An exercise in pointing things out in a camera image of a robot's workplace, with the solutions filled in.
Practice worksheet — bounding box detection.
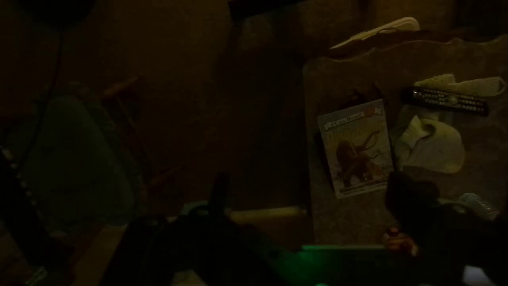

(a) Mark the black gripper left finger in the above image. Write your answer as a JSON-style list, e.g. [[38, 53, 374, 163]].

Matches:
[[209, 171, 234, 219]]

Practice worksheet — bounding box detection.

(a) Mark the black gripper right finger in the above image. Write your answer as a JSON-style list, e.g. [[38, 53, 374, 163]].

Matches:
[[384, 169, 442, 227]]

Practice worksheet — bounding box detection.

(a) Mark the mammoth picture book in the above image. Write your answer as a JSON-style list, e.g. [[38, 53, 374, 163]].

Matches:
[[315, 98, 396, 200]]

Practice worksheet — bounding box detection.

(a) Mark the red toy car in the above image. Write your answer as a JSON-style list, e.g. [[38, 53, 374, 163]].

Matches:
[[381, 225, 420, 258]]

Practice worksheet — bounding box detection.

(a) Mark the large white crumpled cloth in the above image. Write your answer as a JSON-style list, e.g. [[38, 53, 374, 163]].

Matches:
[[395, 112, 468, 176]]

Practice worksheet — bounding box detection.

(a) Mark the black remote control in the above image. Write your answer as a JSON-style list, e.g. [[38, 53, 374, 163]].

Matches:
[[401, 85, 492, 118]]

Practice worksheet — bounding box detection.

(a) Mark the small white cloth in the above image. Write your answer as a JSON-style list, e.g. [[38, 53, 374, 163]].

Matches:
[[412, 71, 508, 99]]

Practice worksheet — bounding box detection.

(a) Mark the wooden chair with green cushion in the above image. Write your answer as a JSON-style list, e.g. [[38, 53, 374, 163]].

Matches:
[[0, 77, 155, 242]]

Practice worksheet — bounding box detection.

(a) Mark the pale flat object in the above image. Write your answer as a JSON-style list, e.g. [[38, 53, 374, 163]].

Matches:
[[325, 14, 422, 55]]

